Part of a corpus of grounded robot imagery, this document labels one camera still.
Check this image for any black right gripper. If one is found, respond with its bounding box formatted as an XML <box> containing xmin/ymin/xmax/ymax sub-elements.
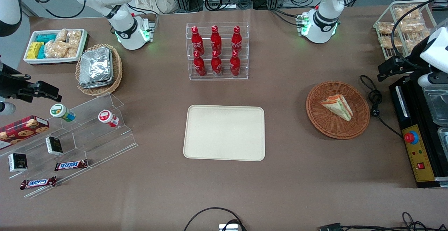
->
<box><xmin>0</xmin><ymin>62</ymin><xmax>63</xmax><ymax>103</ymax></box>

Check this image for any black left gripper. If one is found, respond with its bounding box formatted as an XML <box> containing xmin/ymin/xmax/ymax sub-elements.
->
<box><xmin>377</xmin><ymin>35</ymin><xmax>436</xmax><ymax>82</ymax></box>

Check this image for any plastic-wrapped triangle sandwich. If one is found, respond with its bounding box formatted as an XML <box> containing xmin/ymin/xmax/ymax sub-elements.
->
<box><xmin>320</xmin><ymin>94</ymin><xmax>353</xmax><ymax>122</ymax></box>

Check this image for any oval light wicker basket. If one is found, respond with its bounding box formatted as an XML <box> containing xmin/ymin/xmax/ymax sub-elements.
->
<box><xmin>75</xmin><ymin>43</ymin><xmax>123</xmax><ymax>97</ymax></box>

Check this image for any round brown wicker basket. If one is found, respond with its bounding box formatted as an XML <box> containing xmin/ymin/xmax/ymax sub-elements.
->
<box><xmin>306</xmin><ymin>80</ymin><xmax>371</xmax><ymax>140</ymax></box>

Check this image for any beige plastic tray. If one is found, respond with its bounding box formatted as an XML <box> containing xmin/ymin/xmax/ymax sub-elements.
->
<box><xmin>183</xmin><ymin>104</ymin><xmax>266</xmax><ymax>162</ymax></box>

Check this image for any yellow snack packet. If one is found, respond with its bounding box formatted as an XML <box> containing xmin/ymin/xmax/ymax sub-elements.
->
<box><xmin>27</xmin><ymin>42</ymin><xmax>44</xmax><ymax>60</ymax></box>

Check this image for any clear plastic container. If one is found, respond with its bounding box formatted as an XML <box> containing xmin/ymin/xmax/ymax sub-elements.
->
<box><xmin>421</xmin><ymin>83</ymin><xmax>448</xmax><ymax>126</ymax></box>
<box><xmin>437</xmin><ymin>126</ymin><xmax>448</xmax><ymax>155</ymax></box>

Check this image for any red tartan cookie box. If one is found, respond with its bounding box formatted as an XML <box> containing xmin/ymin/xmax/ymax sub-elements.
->
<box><xmin>0</xmin><ymin>115</ymin><xmax>50</xmax><ymax>151</ymax></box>

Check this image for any green-lidded white cup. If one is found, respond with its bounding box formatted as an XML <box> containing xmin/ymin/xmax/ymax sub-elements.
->
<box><xmin>50</xmin><ymin>103</ymin><xmax>76</xmax><ymax>122</ymax></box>

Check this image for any small black carton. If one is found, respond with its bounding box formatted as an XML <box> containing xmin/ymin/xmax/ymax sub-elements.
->
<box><xmin>45</xmin><ymin>136</ymin><xmax>64</xmax><ymax>155</ymax></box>
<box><xmin>8</xmin><ymin>153</ymin><xmax>28</xmax><ymax>173</ymax></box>

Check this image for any white plastic snack bin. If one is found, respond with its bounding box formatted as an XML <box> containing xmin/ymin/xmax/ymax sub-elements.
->
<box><xmin>23</xmin><ymin>28</ymin><xmax>89</xmax><ymax>65</ymax></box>

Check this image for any silver foil pouch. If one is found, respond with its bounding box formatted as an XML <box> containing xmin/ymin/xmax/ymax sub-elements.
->
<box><xmin>81</xmin><ymin>48</ymin><xmax>112</xmax><ymax>84</ymax></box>
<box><xmin>79</xmin><ymin>51</ymin><xmax>114</xmax><ymax>89</ymax></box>

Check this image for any red-lidded white cup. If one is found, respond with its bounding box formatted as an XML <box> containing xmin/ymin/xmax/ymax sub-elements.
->
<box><xmin>98</xmin><ymin>110</ymin><xmax>120</xmax><ymax>127</ymax></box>

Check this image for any black machine with yellow panel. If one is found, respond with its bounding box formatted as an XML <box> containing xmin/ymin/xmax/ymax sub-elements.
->
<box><xmin>388</xmin><ymin>74</ymin><xmax>448</xmax><ymax>188</ymax></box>

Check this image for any Snickers chocolate bar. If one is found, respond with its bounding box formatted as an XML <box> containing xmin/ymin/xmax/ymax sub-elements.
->
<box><xmin>54</xmin><ymin>159</ymin><xmax>89</xmax><ymax>172</ymax></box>
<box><xmin>20</xmin><ymin>176</ymin><xmax>57</xmax><ymax>190</ymax></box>

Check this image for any clear acrylic stepped shelf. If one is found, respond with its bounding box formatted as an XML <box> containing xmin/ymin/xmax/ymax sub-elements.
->
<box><xmin>0</xmin><ymin>92</ymin><xmax>139</xmax><ymax>199</ymax></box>

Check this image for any red cola bottle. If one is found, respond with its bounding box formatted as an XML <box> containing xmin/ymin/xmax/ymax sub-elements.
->
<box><xmin>191</xmin><ymin>26</ymin><xmax>205</xmax><ymax>54</ymax></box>
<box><xmin>210</xmin><ymin>25</ymin><xmax>223</xmax><ymax>53</ymax></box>
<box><xmin>193</xmin><ymin>50</ymin><xmax>207</xmax><ymax>77</ymax></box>
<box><xmin>211</xmin><ymin>50</ymin><xmax>223</xmax><ymax>77</ymax></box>
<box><xmin>229</xmin><ymin>50</ymin><xmax>242</xmax><ymax>77</ymax></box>
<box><xmin>231</xmin><ymin>25</ymin><xmax>243</xmax><ymax>53</ymax></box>

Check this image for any clear acrylic bottle rack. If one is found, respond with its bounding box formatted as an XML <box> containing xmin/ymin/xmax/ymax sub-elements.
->
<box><xmin>185</xmin><ymin>22</ymin><xmax>250</xmax><ymax>81</ymax></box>

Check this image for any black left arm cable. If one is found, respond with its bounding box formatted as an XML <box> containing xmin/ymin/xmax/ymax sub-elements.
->
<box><xmin>391</xmin><ymin>0</ymin><xmax>448</xmax><ymax>65</ymax></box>

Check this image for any black power cable with plug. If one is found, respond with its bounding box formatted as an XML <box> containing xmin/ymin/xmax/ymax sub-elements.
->
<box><xmin>359</xmin><ymin>75</ymin><xmax>404</xmax><ymax>139</ymax></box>

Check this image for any white wire basket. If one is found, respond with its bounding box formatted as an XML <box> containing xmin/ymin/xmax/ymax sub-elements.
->
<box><xmin>373</xmin><ymin>1</ymin><xmax>438</xmax><ymax>61</ymax></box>

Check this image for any black cable with connector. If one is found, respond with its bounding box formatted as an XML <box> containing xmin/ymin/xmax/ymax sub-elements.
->
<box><xmin>318</xmin><ymin>211</ymin><xmax>448</xmax><ymax>231</ymax></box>

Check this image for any black looped cable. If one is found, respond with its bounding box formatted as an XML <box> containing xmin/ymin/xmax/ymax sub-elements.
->
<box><xmin>183</xmin><ymin>207</ymin><xmax>247</xmax><ymax>231</ymax></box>

